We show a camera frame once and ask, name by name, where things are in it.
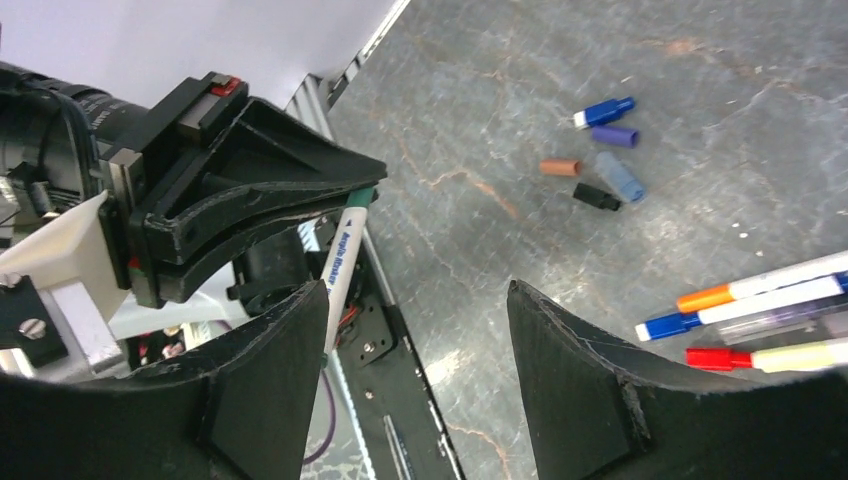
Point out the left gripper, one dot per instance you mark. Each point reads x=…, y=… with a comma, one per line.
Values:
x=192, y=183

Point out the green capped marker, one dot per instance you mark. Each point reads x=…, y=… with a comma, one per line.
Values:
x=340, y=263

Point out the blue capped marker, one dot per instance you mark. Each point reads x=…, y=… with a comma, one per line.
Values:
x=807, y=291

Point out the orange capped marker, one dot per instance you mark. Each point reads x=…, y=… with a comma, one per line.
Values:
x=762, y=283

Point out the brown cap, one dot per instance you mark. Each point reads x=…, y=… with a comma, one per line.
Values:
x=562, y=167

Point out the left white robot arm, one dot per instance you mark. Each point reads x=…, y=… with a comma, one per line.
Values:
x=265, y=272

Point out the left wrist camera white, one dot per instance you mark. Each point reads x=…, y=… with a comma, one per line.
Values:
x=59, y=290

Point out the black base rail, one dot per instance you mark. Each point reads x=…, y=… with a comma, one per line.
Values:
x=398, y=424

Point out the red capped marker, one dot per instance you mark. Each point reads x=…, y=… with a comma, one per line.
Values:
x=806, y=357

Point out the light blue cap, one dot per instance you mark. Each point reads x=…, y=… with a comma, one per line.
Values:
x=616, y=176

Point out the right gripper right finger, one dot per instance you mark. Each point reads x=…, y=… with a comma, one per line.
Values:
x=600, y=407

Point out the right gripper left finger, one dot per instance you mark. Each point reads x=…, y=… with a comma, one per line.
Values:
x=237, y=407

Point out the purple cap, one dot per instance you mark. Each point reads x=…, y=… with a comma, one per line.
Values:
x=615, y=136

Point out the clear barrel pen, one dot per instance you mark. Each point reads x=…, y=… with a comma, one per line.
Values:
x=780, y=320

